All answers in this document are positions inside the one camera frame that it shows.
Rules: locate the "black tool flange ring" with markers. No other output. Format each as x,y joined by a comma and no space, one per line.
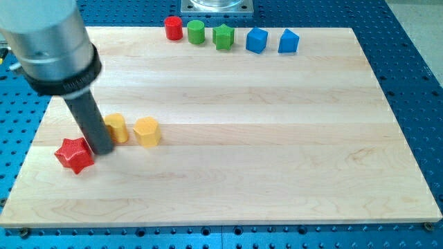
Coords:
71,84

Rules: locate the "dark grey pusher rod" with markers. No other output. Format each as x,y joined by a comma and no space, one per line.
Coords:
89,119

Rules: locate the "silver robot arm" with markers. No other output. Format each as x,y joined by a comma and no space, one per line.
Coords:
57,57

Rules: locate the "yellow hexagon block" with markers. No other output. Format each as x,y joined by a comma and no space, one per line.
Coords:
147,132

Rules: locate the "red star block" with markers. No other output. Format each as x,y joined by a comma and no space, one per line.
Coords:
75,154

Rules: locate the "red cylinder block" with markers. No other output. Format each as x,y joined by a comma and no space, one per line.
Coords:
173,28

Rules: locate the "wooden board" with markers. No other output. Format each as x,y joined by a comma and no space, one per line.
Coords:
246,139

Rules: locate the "green cylinder block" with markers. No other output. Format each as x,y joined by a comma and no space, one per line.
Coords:
196,32

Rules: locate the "green star block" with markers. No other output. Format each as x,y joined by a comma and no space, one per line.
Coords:
223,37

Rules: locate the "blue cube block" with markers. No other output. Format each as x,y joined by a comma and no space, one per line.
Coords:
256,40

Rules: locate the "blue triangle block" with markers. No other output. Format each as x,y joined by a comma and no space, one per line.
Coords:
288,42

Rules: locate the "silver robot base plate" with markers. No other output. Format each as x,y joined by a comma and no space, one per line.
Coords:
217,6

